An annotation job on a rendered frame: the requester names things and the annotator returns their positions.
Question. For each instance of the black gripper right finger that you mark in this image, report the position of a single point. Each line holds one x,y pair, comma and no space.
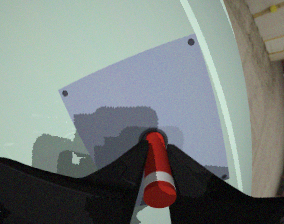
202,198

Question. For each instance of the dark red peg with grey band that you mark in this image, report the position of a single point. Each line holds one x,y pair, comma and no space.
158,183

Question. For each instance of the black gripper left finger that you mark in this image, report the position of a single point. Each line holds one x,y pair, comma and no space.
106,196

